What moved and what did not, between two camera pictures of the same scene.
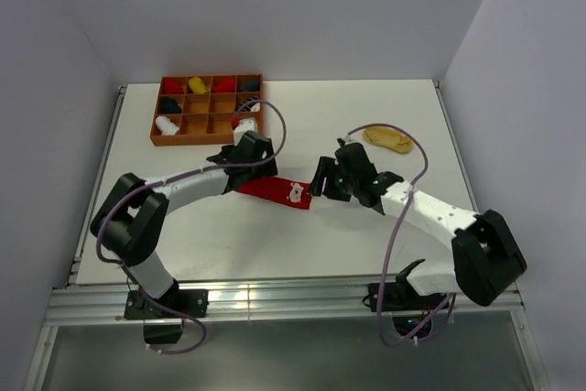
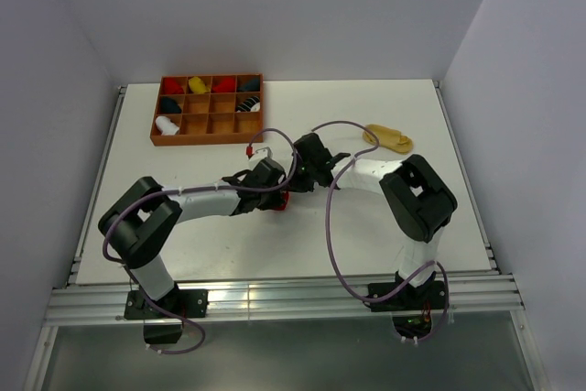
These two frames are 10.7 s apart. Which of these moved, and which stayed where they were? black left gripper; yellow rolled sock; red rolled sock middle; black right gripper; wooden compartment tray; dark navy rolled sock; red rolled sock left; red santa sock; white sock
Moved: red santa sock; black right gripper; black left gripper
Stayed: red rolled sock left; wooden compartment tray; yellow rolled sock; white sock; dark navy rolled sock; red rolled sock middle
